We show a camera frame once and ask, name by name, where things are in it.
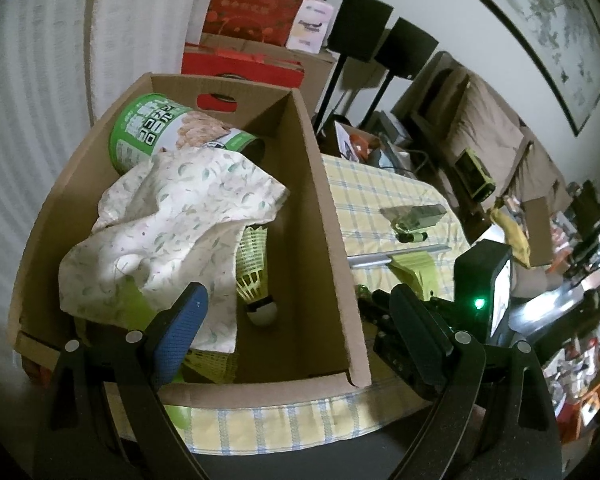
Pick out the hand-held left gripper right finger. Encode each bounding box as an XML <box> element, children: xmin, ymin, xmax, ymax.
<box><xmin>387</xmin><ymin>282</ymin><xmax>563</xmax><ymax>480</ymax></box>

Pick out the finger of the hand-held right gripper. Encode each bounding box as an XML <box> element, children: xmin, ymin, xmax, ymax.
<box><xmin>358</xmin><ymin>287</ymin><xmax>433</xmax><ymax>400</ymax></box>

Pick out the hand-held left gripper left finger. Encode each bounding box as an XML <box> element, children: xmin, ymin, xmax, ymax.
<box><xmin>45</xmin><ymin>281</ymin><xmax>211</xmax><ymax>480</ymax></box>

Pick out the yellow plastic shuttlecock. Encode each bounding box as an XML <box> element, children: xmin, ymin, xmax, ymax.
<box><xmin>235</xmin><ymin>225</ymin><xmax>280</xmax><ymax>330</ymax></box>
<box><xmin>182</xmin><ymin>350</ymin><xmax>237</xmax><ymax>384</ymax></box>

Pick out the white floral cloth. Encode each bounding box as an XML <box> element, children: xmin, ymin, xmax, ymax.
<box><xmin>60</xmin><ymin>149</ymin><xmax>290</xmax><ymax>353</ymax></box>

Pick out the cardboard box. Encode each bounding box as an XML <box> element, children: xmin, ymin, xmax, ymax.
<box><xmin>7</xmin><ymin>72</ymin><xmax>373</xmax><ymax>408</ymax></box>

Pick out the yellow green paper pad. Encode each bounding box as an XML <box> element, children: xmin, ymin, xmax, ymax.
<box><xmin>390</xmin><ymin>252</ymin><xmax>439</xmax><ymax>301</ymax></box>

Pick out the yellow banana toy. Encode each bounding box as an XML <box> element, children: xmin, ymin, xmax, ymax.
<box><xmin>490</xmin><ymin>207</ymin><xmax>531</xmax><ymax>268</ymax></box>

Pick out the silver metal bar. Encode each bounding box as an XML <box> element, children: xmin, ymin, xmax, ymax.
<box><xmin>347</xmin><ymin>244</ymin><xmax>450</xmax><ymax>269</ymax></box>

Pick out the green and black device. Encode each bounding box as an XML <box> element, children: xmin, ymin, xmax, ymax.
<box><xmin>454</xmin><ymin>149</ymin><xmax>496</xmax><ymax>201</ymax></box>

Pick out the yellow checked tablecloth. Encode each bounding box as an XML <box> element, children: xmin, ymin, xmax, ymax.
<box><xmin>105</xmin><ymin>154</ymin><xmax>473</xmax><ymax>456</ymax></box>

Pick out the brown sofa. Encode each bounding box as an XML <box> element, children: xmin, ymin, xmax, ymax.
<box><xmin>390</xmin><ymin>51</ymin><xmax>566</xmax><ymax>221</ymax></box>

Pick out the orange box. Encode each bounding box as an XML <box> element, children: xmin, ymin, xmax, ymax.
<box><xmin>577</xmin><ymin>382</ymin><xmax>600</xmax><ymax>426</ymax></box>

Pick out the small open printed box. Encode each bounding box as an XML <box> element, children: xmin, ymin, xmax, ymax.
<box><xmin>334</xmin><ymin>120</ymin><xmax>381</xmax><ymax>161</ymax></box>

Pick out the green label tin can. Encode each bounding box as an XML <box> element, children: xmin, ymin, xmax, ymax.
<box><xmin>109</xmin><ymin>92</ymin><xmax>267</xmax><ymax>176</ymax></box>

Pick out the black speaker on stand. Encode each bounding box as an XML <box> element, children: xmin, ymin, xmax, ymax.
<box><xmin>365</xmin><ymin>17</ymin><xmax>439</xmax><ymax>127</ymax></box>
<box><xmin>312</xmin><ymin>0</ymin><xmax>394</xmax><ymax>133</ymax></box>

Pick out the brown cardboard carton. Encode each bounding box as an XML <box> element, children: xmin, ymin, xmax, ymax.
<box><xmin>200</xmin><ymin>34</ymin><xmax>337</xmax><ymax>126</ymax></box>

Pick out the framed landscape painting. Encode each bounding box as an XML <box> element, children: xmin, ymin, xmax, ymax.
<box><xmin>467</xmin><ymin>0</ymin><xmax>600</xmax><ymax>137</ymax></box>

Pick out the flat red gift box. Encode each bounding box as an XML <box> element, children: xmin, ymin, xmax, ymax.
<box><xmin>181</xmin><ymin>45</ymin><xmax>305</xmax><ymax>111</ymax></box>

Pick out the white carton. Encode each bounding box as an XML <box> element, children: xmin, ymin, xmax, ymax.
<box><xmin>286</xmin><ymin>0</ymin><xmax>335</xmax><ymax>52</ymax></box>

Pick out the red gift bag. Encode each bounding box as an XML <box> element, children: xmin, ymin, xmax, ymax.
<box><xmin>202</xmin><ymin>0</ymin><xmax>312</xmax><ymax>47</ymax></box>

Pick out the black camera rig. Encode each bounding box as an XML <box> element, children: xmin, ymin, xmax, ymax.
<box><xmin>567</xmin><ymin>180</ymin><xmax>600</xmax><ymax>271</ymax></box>

